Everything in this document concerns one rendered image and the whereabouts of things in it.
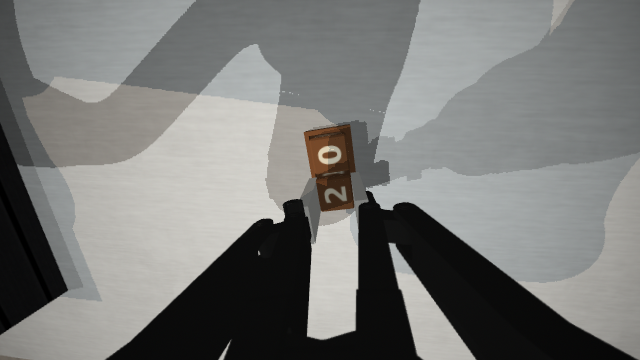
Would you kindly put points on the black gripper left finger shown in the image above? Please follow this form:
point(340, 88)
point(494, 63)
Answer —
point(212, 311)

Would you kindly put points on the brown calendar cube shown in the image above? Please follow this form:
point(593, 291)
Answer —
point(335, 191)
point(329, 153)

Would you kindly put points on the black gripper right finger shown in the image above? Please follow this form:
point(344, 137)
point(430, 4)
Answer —
point(495, 316)

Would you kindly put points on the brown wooden tray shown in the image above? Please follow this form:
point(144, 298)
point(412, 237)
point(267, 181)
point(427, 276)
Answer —
point(343, 128)

